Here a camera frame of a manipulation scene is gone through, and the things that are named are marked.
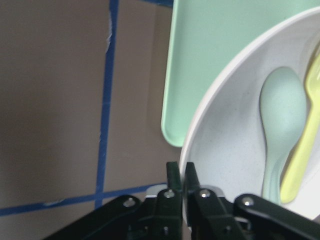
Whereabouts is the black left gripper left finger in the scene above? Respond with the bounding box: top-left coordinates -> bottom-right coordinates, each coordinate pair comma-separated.
166,161 -> 182,193

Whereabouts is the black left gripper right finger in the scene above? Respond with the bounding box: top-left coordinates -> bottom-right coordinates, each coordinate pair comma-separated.
184,162 -> 200,193

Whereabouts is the white round plate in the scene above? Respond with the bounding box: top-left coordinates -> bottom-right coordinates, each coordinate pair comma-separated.
179,6 -> 320,223

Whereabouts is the yellow plastic fork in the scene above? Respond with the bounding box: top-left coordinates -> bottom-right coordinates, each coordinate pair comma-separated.
280,53 -> 320,204

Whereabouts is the pale green plastic spoon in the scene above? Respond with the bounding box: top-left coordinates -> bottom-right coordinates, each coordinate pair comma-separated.
259,67 -> 307,204

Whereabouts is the mint green plastic tray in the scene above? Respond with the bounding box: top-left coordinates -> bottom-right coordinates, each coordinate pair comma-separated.
161,0 -> 320,147

